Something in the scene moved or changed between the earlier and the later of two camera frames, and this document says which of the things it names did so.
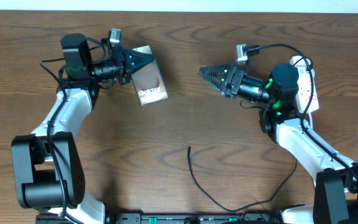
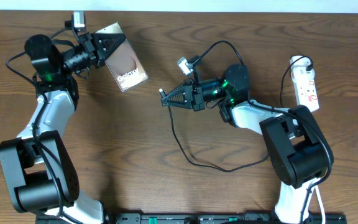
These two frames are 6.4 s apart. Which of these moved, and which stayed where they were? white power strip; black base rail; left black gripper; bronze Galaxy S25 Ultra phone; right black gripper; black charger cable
Moved: black charger cable; left black gripper; right black gripper; bronze Galaxy S25 Ultra phone
Stayed: white power strip; black base rail
